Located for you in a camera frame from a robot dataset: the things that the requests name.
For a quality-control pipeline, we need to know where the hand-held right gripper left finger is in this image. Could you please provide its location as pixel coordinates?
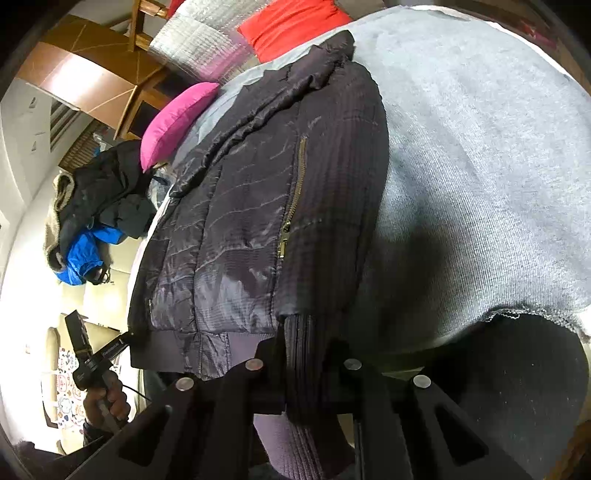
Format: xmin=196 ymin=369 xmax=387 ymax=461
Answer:
xmin=65 ymin=337 xmax=287 ymax=480

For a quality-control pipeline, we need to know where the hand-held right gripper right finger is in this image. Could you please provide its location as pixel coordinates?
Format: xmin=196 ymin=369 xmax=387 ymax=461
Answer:
xmin=323 ymin=342 xmax=532 ymax=480

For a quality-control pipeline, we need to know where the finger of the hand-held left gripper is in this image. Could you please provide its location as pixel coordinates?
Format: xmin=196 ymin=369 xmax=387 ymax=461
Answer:
xmin=95 ymin=331 xmax=136 ymax=365
xmin=65 ymin=312 xmax=92 ymax=358

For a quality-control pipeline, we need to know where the dark quilted zip jacket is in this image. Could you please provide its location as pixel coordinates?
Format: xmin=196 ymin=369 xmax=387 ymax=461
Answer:
xmin=127 ymin=30 xmax=391 ymax=478

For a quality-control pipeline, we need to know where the person's left hand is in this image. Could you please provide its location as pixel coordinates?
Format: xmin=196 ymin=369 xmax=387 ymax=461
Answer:
xmin=83 ymin=374 xmax=129 ymax=437

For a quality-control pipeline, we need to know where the cartoon printed mat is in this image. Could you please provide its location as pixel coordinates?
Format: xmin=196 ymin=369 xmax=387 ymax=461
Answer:
xmin=41 ymin=346 xmax=88 ymax=430

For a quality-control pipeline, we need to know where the cream sofa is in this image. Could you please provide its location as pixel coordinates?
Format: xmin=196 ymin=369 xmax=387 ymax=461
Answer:
xmin=41 ymin=263 xmax=153 ymax=457

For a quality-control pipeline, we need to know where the blue jacket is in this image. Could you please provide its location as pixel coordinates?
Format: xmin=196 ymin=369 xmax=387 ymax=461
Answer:
xmin=53 ymin=226 xmax=127 ymax=286

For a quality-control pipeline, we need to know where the beige fleece coat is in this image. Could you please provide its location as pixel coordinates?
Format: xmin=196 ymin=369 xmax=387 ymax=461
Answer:
xmin=44 ymin=173 xmax=77 ymax=271

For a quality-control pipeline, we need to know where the black puffer jacket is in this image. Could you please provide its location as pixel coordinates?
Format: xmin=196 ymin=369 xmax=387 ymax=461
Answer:
xmin=60 ymin=141 xmax=160 ymax=241

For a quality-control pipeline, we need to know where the clear plastic bag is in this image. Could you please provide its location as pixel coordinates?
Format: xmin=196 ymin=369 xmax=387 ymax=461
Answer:
xmin=150 ymin=175 xmax=174 ymax=199

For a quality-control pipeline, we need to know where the pink pillow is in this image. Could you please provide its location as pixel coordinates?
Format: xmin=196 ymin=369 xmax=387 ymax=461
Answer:
xmin=140 ymin=82 xmax=220 ymax=172

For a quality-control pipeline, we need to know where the grey blanket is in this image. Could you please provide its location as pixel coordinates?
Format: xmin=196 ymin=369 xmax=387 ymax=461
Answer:
xmin=171 ymin=4 xmax=591 ymax=342

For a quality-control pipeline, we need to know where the wooden cabinet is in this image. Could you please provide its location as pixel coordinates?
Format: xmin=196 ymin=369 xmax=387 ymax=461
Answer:
xmin=18 ymin=14 xmax=195 ymax=141

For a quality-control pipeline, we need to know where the silver foil insulation mat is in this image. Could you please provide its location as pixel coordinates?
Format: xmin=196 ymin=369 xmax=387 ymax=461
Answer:
xmin=148 ymin=0 xmax=259 ymax=86

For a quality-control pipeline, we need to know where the red pillow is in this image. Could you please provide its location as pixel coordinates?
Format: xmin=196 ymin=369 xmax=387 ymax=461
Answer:
xmin=238 ymin=0 xmax=354 ymax=63

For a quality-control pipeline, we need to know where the black cable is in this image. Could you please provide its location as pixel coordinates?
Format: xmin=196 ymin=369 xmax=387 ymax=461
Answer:
xmin=119 ymin=382 xmax=154 ymax=403

